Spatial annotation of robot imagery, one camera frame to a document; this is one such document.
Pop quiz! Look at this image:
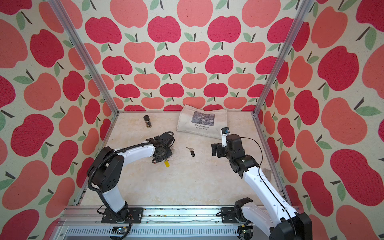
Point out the aluminium frame post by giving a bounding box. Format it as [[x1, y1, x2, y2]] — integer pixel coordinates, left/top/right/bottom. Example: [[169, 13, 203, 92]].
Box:
[[48, 0, 119, 118], [253, 0, 315, 117]]

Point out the cream Monet canvas bag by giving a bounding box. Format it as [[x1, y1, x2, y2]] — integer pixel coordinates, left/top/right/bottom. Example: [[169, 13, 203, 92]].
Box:
[[177, 105, 228, 139]]

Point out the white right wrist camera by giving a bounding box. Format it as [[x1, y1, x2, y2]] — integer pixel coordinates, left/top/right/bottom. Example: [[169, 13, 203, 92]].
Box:
[[221, 127, 230, 148]]

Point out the right rear aluminium frame post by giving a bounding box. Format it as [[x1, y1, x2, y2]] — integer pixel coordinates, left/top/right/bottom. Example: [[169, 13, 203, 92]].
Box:
[[253, 0, 315, 117]]

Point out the front aluminium rail base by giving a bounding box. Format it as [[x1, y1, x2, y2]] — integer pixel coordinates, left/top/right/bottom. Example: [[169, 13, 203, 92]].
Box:
[[49, 206, 269, 240]]

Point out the key with black head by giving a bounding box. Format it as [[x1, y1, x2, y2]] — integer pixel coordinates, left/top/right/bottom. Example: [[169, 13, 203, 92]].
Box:
[[187, 147, 196, 157]]

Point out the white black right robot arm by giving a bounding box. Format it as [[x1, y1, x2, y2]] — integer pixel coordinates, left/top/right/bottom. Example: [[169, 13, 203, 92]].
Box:
[[212, 129, 313, 240]]

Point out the left rear aluminium frame post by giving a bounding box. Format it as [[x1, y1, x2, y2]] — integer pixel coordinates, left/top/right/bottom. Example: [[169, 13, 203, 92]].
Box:
[[48, 0, 119, 118]]

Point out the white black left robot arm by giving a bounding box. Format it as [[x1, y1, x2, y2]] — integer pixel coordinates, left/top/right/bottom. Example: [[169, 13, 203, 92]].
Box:
[[87, 132, 175, 224]]

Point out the small dark spice jar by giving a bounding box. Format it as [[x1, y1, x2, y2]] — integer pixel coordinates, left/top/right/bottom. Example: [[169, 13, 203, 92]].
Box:
[[143, 115, 152, 128]]

